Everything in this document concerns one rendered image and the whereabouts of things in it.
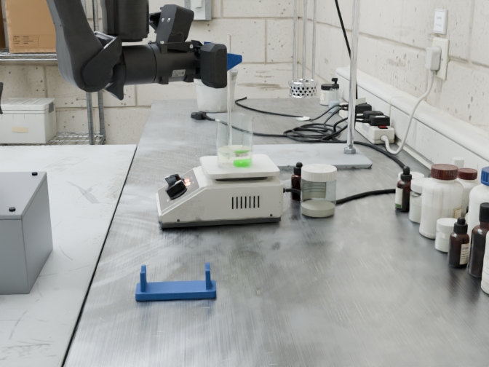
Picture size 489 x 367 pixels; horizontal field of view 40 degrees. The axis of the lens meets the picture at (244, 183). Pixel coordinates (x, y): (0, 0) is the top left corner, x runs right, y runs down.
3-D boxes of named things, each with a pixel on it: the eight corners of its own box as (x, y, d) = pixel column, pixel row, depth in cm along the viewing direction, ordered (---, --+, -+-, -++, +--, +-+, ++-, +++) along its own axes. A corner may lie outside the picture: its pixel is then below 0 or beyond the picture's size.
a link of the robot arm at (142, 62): (111, 103, 95) (109, 37, 92) (97, 95, 99) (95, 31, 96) (156, 99, 98) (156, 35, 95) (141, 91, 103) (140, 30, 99)
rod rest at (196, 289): (134, 301, 82) (133, 274, 81) (137, 289, 86) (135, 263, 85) (216, 298, 83) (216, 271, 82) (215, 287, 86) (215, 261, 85)
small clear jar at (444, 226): (450, 243, 101) (452, 216, 100) (466, 252, 98) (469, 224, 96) (428, 246, 100) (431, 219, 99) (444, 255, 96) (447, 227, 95)
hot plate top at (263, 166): (207, 179, 106) (207, 174, 106) (199, 161, 117) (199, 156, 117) (281, 176, 108) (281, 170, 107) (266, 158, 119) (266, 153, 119)
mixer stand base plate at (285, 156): (233, 170, 141) (233, 165, 141) (228, 148, 160) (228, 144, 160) (373, 167, 144) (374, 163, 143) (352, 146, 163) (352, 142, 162)
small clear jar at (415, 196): (449, 226, 109) (452, 186, 107) (414, 226, 108) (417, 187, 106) (436, 214, 114) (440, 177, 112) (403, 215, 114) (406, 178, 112)
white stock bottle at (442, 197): (426, 242, 102) (432, 172, 99) (413, 228, 108) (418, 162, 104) (465, 240, 102) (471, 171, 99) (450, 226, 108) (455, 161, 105)
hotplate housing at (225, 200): (159, 231, 106) (157, 182, 104) (156, 205, 119) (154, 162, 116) (296, 223, 110) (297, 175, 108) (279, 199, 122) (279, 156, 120)
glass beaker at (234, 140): (215, 163, 114) (215, 113, 111) (253, 162, 114) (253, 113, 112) (215, 174, 107) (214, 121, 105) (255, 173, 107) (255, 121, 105)
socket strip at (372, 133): (372, 144, 165) (373, 127, 164) (338, 115, 203) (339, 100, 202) (394, 144, 165) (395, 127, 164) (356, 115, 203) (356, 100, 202)
